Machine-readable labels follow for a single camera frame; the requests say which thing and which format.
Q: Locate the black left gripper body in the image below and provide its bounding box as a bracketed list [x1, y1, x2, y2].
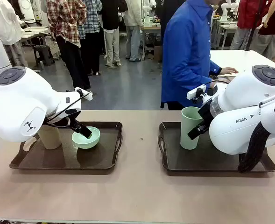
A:
[45, 108, 82, 128]

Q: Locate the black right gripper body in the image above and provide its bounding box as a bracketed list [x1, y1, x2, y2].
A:
[197, 100, 214, 126]

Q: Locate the light green bowl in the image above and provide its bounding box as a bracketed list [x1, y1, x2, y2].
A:
[71, 126, 101, 150]

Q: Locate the light green tall cup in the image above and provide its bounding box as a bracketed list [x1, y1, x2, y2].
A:
[180, 106, 204, 150]

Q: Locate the beige tall cup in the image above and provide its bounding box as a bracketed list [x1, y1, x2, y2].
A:
[37, 124, 61, 150]

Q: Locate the person's left forearm blue sleeve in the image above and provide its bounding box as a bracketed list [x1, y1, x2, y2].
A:
[197, 58, 223, 77]

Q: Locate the dark brown plastic tray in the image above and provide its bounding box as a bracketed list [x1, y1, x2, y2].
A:
[9, 121, 124, 170]
[158, 121, 275, 174]

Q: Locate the person's left hand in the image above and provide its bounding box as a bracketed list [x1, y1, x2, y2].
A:
[218, 67, 239, 76]

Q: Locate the person in blue jacket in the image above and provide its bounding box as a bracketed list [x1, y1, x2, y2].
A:
[161, 0, 223, 111]

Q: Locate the black step stool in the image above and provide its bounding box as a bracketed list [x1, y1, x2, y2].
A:
[32, 44, 55, 67]

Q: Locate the cardboard box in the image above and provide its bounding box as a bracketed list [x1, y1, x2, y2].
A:
[153, 45, 163, 63]

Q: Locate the person in beige trousers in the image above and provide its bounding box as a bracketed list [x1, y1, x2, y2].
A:
[99, 0, 128, 69]

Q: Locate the background work table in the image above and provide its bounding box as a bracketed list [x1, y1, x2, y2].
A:
[20, 25, 50, 45]

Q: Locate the black pole stand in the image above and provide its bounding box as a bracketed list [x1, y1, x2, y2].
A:
[244, 0, 264, 51]

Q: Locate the person in red plaid shirt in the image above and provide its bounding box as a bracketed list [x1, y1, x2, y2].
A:
[46, 0, 92, 91]

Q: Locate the person in blue plaid shirt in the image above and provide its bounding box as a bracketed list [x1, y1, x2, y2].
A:
[78, 0, 103, 76]

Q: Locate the background table with clutter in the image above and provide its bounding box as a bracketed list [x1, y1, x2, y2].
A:
[141, 22, 162, 61]

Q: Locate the person in red jacket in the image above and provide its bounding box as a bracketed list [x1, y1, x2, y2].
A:
[229, 0, 272, 51]

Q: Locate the person in black jacket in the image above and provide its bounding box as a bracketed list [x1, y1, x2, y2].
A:
[155, 0, 187, 28]

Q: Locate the person in white top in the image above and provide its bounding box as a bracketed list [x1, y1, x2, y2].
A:
[0, 0, 29, 68]

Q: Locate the person in cream jacket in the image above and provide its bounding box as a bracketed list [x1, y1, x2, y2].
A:
[123, 0, 144, 63]

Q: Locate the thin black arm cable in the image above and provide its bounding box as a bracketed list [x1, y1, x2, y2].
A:
[45, 93, 91, 122]

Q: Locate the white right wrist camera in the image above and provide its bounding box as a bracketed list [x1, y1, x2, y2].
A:
[187, 84, 214, 105]

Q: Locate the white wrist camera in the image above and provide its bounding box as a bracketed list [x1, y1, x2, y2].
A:
[74, 87, 93, 101]
[187, 84, 214, 105]

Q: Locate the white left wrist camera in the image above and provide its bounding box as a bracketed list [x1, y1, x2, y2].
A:
[74, 87, 93, 101]

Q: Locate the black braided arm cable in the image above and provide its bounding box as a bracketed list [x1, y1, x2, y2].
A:
[237, 94, 275, 174]

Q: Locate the background white frame table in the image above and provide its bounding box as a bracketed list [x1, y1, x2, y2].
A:
[218, 16, 240, 50]

